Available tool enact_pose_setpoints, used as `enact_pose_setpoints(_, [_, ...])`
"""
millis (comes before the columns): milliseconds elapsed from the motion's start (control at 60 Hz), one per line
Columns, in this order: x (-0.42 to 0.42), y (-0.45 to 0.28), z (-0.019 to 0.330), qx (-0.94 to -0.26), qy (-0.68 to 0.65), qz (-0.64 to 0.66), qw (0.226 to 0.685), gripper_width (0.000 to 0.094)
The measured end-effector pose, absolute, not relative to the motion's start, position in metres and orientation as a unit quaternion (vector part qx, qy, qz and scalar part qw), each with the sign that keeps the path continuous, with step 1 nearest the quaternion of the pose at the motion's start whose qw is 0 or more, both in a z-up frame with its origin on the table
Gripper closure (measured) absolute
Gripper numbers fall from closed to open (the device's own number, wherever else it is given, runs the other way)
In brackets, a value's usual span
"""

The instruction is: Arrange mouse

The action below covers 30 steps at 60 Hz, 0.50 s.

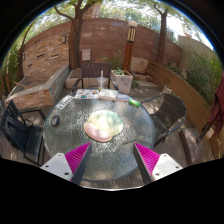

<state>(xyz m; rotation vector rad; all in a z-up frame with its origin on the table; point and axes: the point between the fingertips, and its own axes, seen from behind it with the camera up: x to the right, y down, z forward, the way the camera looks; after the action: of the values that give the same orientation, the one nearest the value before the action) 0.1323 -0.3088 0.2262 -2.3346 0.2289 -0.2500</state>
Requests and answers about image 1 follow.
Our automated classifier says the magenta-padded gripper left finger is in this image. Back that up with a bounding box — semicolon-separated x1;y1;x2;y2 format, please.
39;142;93;186

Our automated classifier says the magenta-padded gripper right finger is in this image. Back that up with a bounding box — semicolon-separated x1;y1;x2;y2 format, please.
132;142;184;186

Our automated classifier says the grey computer mouse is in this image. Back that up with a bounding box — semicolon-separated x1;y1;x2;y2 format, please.
50;114;61;127

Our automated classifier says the pastel green mouse pad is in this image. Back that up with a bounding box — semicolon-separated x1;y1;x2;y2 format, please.
83;109;125;143

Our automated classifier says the dark wicker chair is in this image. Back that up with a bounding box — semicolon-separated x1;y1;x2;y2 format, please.
140;92;188;148

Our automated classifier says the white number plate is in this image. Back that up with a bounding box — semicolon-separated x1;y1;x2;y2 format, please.
54;96;75;111

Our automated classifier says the green packet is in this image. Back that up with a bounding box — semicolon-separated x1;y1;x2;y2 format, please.
128;98;141;108

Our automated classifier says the black plastic chair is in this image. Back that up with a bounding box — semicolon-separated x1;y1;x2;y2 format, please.
0;99;47;167

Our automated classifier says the colourful printed sheet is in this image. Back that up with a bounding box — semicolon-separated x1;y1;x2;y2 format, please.
74;88;100;100

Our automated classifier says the small white blue booklet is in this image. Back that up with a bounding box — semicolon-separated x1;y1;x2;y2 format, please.
116;93;130;102

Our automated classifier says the small white planter box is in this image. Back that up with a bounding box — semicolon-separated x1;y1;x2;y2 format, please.
161;84;173;95

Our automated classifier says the open white book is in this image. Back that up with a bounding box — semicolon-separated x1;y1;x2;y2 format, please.
97;88;119;101

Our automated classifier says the clear plastic cup with straw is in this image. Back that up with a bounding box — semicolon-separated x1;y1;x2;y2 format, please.
96;69;108;91

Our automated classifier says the white planter box with plants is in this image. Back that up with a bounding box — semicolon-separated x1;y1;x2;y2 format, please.
110;68;134;95

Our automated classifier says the dark red cloth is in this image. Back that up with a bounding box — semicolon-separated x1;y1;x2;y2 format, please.
199;71;224;141

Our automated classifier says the dark wooden slatted chair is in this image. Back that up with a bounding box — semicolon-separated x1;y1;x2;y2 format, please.
71;61;120;93

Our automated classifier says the beige stone block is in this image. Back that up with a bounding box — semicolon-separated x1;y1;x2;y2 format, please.
129;56;150;75

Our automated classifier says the forked tree trunk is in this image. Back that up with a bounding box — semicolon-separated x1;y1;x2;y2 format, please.
53;0;101;70

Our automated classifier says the slim tree trunk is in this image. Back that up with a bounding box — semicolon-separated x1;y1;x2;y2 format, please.
151;1;171;65

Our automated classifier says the grey wall utility box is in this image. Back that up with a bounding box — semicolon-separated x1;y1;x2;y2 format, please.
81;48;92;62

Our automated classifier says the wooden garden lamp post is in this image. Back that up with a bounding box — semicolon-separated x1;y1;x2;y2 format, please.
122;20;139;72

